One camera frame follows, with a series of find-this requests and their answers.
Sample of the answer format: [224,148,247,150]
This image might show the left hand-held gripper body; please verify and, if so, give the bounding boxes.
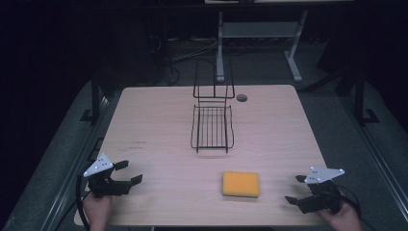
[83,153,133,198]

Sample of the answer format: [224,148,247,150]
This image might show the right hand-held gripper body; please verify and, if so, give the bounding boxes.
[297,166,346,216]

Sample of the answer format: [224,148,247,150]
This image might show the yellow sponge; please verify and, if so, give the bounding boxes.
[221,170,261,199]

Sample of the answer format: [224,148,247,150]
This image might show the black wire rack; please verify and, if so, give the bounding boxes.
[190,59,237,155]

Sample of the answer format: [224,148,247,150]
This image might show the person's left hand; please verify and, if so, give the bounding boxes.
[82,192,114,231]

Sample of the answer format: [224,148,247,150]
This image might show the person's right hand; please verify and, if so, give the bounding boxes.
[317,197,364,231]

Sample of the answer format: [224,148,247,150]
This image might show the grey metal stand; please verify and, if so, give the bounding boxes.
[216,9,309,84]

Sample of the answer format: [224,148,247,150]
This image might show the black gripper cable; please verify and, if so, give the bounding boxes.
[75,172,91,231]
[336,184,363,219]

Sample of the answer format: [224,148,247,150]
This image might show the aluminium frame rail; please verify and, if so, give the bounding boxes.
[339,95,408,223]
[40,95,111,231]

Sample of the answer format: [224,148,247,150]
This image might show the black metal post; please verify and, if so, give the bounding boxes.
[353,67,381,127]
[79,72,102,123]

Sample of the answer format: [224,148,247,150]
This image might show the bundle of floor cables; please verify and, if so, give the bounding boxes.
[149,34,219,87]

